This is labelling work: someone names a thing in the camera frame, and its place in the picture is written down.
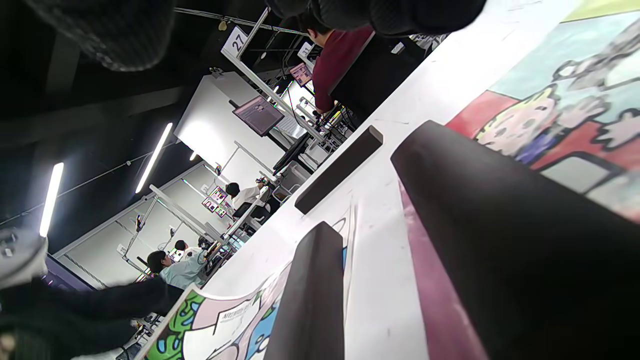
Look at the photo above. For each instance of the person's left hand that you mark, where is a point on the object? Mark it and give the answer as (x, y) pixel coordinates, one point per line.
(75, 315)

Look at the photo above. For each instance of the person's right hand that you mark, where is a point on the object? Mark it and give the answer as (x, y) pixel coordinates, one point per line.
(115, 35)

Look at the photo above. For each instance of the white-backed blue cartoon poster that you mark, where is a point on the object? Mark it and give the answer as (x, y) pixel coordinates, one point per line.
(230, 320)

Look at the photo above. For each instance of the dark wooden paperweight block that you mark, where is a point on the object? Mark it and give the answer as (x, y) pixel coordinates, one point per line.
(525, 260)
(310, 300)
(340, 169)

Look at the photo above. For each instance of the rainbow striped cartoon poster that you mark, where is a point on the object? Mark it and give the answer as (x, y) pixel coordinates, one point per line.
(525, 75)

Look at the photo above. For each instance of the long ceiling light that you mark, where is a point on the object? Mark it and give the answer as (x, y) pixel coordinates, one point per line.
(51, 200)
(154, 157)

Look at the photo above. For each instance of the large white numbered sign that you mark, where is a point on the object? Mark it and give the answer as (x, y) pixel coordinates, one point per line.
(235, 41)

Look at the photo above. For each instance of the white partition panel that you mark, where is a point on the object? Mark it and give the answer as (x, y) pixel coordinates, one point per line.
(210, 120)

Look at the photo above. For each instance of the large computer monitor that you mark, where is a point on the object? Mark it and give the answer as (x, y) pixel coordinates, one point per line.
(257, 115)

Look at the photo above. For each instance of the small computer monitor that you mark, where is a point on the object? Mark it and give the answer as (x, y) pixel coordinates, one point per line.
(301, 74)

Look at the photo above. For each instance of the small white numbered sign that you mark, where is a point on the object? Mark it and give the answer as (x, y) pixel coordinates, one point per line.
(305, 50)

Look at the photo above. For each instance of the black computer tower on stand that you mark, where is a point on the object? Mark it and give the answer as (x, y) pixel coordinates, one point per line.
(380, 75)

